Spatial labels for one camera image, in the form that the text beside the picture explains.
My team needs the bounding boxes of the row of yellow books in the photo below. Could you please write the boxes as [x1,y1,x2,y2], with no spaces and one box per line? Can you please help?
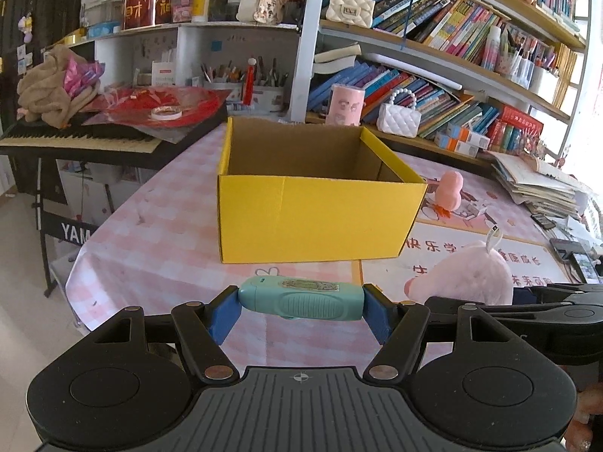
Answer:
[551,42,578,109]

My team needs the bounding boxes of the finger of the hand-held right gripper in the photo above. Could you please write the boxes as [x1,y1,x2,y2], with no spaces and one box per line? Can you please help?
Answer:
[513,282,603,308]
[424,296,603,329]

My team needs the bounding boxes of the folded open book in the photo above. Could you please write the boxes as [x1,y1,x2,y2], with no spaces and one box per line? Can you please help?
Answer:
[313,42,363,75]

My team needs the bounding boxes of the white desk container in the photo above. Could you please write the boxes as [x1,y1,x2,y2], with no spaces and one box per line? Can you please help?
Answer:
[530,66,559,104]

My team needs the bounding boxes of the small pink box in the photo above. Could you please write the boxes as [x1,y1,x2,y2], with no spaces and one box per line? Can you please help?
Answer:
[170,0,194,23]

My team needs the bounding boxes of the white quilted pearl-handle purse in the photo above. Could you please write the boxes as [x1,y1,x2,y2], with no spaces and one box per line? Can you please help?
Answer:
[376,87,421,139]

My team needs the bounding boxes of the white shelf post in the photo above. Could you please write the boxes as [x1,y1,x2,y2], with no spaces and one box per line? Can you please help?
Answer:
[287,0,331,123]

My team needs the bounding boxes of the wooden bookshelf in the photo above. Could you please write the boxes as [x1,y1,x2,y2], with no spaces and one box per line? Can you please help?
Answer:
[306,0,592,170]

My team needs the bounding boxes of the black keyboard stand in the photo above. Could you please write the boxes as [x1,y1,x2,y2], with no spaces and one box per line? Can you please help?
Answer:
[35,155,118,298]

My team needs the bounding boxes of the orange and white small box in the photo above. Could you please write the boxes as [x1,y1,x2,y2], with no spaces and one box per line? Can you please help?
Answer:
[447,123,491,149]
[434,132,480,157]

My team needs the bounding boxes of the clear cup of pens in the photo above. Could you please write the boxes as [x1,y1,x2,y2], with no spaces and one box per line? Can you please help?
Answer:
[494,28,535,88]

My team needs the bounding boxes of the red paper decorations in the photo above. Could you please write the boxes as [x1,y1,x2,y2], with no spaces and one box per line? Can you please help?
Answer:
[85,86,231,129]

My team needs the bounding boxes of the blue hanging string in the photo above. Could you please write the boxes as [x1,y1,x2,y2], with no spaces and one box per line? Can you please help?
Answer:
[398,0,418,50]

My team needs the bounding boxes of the pen holder with tools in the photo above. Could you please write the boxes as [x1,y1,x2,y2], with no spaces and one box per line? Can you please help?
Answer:
[254,56,288,104]

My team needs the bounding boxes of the beige plush blanket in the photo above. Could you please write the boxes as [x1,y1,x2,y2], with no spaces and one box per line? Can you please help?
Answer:
[18,44,102,129]

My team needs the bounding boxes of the person's right hand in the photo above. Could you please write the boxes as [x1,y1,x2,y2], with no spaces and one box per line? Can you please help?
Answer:
[565,386,603,452]

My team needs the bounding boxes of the yellow cardboard box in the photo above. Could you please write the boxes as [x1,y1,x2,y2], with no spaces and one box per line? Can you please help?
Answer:
[217,115,429,264]

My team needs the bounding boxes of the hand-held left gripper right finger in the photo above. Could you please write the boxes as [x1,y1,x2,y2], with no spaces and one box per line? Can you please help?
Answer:
[362,283,527,384]

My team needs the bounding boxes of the pink gourd-shaped toy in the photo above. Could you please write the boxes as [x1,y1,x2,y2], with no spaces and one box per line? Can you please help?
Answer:
[432,171,465,212]

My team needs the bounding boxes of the cream quilted purse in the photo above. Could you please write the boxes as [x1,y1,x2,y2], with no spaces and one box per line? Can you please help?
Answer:
[326,0,376,26]

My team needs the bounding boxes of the pastel rainbow bottle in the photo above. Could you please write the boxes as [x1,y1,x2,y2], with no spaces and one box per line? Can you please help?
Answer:
[481,26,502,71]

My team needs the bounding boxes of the row of thin colourful books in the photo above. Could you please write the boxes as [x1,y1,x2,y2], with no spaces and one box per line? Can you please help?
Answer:
[372,0,500,57]

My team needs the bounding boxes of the black electric piano keyboard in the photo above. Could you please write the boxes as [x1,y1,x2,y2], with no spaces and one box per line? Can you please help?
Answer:
[0,104,231,170]

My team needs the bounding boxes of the white box with red label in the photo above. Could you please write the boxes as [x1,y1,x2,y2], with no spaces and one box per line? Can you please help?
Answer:
[152,61,176,87]

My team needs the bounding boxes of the pink foil wrapper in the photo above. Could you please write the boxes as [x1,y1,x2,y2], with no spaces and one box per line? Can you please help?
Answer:
[63,54,105,97]

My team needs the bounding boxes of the white tube lamp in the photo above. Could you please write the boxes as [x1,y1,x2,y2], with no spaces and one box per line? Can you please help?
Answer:
[400,68,462,91]

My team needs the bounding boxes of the red doll figure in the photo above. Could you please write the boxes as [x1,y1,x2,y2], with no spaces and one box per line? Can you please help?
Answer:
[242,56,258,104]

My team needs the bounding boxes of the pink cylindrical container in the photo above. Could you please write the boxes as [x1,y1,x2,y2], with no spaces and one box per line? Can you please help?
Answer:
[326,83,366,127]

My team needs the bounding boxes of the row of thick red books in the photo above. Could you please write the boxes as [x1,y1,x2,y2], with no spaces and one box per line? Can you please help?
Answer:
[485,106,543,156]

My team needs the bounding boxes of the pink plush pig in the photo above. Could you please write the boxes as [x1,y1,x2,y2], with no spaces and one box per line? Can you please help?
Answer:
[404,228,514,307]

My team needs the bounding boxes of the teal handheld device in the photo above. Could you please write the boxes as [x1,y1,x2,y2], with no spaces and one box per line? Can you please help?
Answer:
[238,276,366,322]

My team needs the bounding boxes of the row of leaning colourful books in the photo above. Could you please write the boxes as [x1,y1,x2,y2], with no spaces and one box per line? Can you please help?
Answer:
[308,59,500,139]

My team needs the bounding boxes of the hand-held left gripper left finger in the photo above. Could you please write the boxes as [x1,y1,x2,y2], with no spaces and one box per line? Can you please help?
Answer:
[87,285,243,385]

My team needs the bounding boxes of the stack of papers and booklets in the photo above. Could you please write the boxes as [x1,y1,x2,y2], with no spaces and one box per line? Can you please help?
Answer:
[490,151,589,220]

